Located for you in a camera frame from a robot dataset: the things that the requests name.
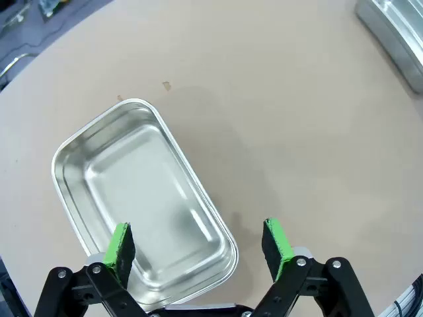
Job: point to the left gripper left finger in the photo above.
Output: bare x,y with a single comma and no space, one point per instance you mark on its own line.
119,254

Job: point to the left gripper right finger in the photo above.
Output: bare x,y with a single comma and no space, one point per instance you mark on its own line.
281,247

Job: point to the rectangular stainless steel container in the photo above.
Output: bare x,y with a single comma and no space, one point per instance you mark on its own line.
390,29
148,198

